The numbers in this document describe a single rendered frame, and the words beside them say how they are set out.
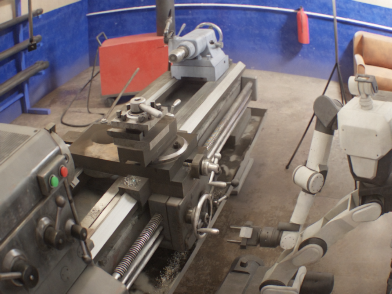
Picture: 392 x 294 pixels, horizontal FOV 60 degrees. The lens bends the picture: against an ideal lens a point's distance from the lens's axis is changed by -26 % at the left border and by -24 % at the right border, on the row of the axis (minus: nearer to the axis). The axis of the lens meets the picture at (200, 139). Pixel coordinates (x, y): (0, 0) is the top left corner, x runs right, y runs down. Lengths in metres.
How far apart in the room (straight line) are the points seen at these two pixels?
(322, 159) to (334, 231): 0.33
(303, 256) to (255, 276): 0.54
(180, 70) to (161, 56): 1.78
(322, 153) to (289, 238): 0.35
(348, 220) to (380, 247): 1.16
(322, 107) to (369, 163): 0.30
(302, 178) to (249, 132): 1.63
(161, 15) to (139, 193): 3.24
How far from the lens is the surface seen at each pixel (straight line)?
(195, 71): 2.87
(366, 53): 5.30
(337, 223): 1.64
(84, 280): 1.33
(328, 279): 1.95
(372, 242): 2.75
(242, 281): 2.15
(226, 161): 2.77
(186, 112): 2.39
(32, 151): 1.09
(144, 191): 1.71
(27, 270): 0.97
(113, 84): 4.84
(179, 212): 1.72
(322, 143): 1.54
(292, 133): 4.09
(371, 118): 1.37
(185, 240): 1.84
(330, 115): 1.51
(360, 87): 1.39
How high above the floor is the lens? 1.76
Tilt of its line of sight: 26 degrees down
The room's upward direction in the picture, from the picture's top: 3 degrees counter-clockwise
